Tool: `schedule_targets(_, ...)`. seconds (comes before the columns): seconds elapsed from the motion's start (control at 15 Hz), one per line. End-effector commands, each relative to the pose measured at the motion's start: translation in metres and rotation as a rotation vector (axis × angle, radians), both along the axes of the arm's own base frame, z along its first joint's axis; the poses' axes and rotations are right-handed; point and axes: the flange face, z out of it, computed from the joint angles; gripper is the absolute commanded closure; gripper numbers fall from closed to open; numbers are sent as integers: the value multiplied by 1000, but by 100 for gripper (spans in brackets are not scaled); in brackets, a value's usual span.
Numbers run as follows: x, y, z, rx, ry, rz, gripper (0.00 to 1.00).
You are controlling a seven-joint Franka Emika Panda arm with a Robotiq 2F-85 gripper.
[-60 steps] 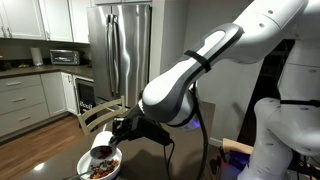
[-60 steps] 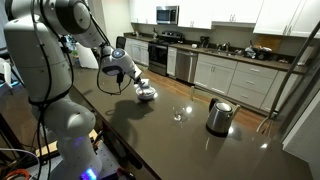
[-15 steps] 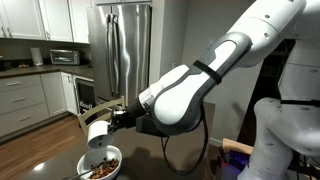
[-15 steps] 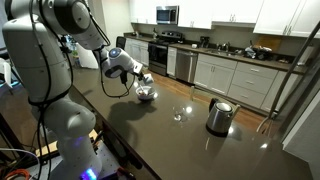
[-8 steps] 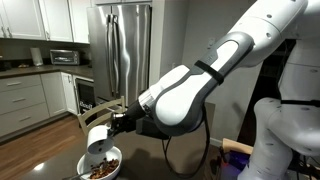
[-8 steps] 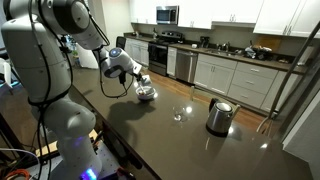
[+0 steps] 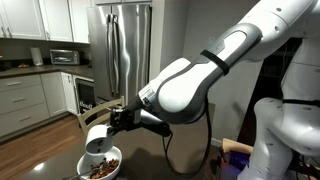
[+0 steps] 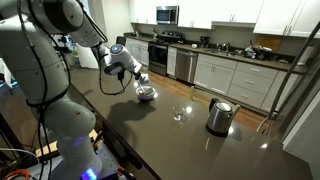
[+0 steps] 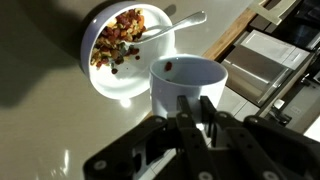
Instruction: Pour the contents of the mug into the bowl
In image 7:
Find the white wall cabinet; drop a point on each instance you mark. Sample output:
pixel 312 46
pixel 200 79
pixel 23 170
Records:
pixel 33 18

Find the silver toaster oven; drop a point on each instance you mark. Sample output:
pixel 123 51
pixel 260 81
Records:
pixel 64 57

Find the metal spoon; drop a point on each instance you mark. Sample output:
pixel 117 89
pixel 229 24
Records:
pixel 80 174

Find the black wine cooler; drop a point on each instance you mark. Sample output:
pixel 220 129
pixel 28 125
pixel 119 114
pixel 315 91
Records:
pixel 86 96

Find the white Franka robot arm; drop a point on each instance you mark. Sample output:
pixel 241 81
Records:
pixel 186 90

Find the white paper towel roll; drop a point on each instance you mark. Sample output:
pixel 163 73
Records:
pixel 36 56

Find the dark kitchen countertop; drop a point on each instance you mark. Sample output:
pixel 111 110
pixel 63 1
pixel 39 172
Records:
pixel 50 70

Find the white base cabinets with drawers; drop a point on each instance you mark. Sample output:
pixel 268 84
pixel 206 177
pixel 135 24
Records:
pixel 23 103

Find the light wooden block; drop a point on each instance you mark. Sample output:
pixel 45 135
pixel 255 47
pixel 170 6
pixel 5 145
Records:
pixel 235 146

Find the stainless steel refrigerator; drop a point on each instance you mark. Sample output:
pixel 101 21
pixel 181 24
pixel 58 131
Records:
pixel 123 50

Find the light wooden chair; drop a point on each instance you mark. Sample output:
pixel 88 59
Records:
pixel 100 111

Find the white ceramic mug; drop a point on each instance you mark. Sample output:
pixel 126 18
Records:
pixel 98 140

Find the red brown snack pieces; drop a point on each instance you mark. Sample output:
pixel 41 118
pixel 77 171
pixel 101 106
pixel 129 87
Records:
pixel 106 168

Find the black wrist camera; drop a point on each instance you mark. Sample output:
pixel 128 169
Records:
pixel 156 123

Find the white ceramic bowl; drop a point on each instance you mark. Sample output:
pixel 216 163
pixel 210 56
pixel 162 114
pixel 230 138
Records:
pixel 115 166

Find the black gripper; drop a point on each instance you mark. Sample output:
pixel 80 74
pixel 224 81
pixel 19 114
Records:
pixel 125 119

